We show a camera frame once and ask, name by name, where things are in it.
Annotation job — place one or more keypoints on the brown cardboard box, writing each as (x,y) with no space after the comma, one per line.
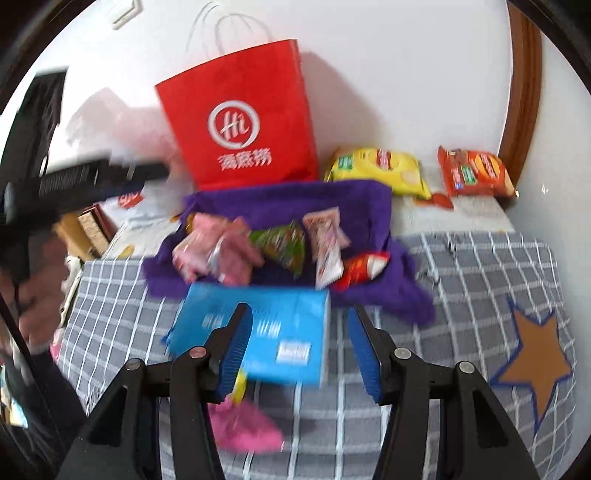
(74,230)

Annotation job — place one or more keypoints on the small yellow packet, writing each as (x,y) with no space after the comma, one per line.
(239,385)

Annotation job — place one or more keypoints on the blue box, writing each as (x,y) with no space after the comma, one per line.
(286,318)

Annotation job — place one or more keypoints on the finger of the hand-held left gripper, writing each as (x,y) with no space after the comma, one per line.
(106,177)

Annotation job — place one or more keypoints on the grey checked blanket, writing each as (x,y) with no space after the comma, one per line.
(438,286)

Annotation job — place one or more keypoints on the magenta snack packet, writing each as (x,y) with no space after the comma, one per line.
(244,427)

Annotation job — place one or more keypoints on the red paper bag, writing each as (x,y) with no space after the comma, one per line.
(258,92)

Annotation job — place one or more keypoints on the yellow chip bag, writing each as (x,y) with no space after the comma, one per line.
(383,170)

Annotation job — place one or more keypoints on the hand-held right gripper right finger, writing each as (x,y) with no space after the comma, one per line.
(364,355)

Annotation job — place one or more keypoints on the white plastic bag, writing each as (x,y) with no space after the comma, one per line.
(115,120)

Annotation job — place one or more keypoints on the person's left hand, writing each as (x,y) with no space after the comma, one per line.
(44,286)

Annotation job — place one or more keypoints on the dark cloth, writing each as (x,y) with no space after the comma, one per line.
(51,415)

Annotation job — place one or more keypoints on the red chip bag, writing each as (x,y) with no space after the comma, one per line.
(475,173)

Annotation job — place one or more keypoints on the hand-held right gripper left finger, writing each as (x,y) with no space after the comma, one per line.
(235,350)

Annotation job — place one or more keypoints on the white red snack packet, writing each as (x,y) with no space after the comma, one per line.
(325,249)

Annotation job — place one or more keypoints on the wooden door frame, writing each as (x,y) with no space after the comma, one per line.
(524,92)

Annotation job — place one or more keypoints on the green triangular snack packet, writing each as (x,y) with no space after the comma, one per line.
(281,244)

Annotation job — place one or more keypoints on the white wall switch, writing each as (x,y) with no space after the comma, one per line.
(124,9)

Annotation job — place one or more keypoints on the purple cloth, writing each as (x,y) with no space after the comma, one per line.
(286,203)

